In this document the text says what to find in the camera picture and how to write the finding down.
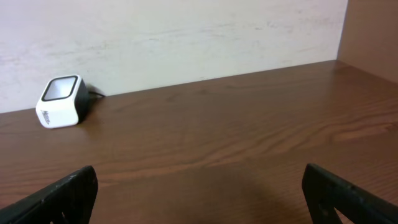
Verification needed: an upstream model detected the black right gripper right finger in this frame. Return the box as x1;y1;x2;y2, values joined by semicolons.
302;164;397;224

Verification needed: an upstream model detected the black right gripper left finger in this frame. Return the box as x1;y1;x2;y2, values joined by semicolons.
1;166;98;224

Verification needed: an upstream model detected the white black barcode scanner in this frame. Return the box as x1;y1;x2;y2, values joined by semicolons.
35;74;90;129

